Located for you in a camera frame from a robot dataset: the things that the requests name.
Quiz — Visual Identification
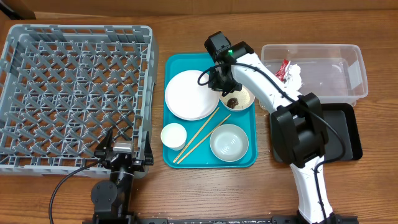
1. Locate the white pink round plate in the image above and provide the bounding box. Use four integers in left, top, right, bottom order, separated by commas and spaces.
165, 70, 220, 121

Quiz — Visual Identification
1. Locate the wooden chopstick left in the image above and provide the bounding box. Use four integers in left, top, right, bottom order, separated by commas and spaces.
173, 107, 220, 163

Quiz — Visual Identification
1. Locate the wooden chopstick right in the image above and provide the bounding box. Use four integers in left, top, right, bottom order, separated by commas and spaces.
177, 114, 231, 164

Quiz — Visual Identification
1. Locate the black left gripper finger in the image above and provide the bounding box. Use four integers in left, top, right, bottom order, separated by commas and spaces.
144, 131, 154, 165
95, 129, 113, 151

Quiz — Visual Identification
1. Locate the dark food scrap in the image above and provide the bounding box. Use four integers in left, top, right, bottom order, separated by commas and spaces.
227, 98, 239, 109

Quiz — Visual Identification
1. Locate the grey plastic dish rack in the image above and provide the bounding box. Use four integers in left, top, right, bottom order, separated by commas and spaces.
1, 24, 159, 178

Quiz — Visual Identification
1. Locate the wooden chopstick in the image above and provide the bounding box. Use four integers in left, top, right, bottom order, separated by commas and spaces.
177, 114, 231, 164
173, 107, 220, 163

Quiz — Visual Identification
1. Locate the grey bowl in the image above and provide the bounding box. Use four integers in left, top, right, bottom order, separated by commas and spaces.
210, 124, 249, 162

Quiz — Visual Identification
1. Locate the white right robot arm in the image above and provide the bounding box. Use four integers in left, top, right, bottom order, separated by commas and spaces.
193, 32, 333, 223

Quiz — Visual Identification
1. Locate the pink white bowl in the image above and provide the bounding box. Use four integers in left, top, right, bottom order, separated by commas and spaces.
220, 86, 256, 111

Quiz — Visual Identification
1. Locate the black rectangular tray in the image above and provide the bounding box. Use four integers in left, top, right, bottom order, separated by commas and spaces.
272, 103, 363, 163

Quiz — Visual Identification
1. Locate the teal plastic tray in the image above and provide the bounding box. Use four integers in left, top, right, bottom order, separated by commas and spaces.
163, 53, 258, 169

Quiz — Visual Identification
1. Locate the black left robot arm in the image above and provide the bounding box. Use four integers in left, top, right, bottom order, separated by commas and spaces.
91, 130, 154, 223

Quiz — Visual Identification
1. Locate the clear plastic bin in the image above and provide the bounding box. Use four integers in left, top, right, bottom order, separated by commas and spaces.
261, 44, 369, 106

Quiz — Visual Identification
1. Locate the red snack wrapper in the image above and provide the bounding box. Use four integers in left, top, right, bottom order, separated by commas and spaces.
275, 59, 290, 82

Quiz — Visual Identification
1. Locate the white paper cup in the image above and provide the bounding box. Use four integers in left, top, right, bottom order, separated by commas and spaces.
160, 123, 187, 151

